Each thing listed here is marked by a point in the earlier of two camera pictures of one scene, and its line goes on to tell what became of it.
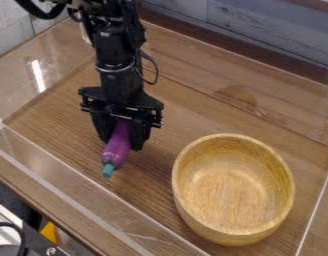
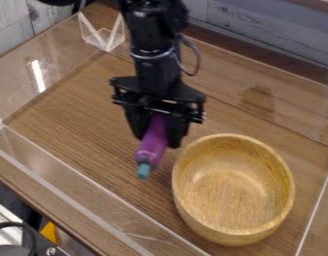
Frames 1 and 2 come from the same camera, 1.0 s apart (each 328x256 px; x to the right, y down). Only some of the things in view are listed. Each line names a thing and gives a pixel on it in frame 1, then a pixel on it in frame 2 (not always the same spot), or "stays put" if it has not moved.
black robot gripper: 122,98 -> 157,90
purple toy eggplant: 117,151 -> 151,150
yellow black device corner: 50,232 stays put
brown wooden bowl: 233,189 stays put
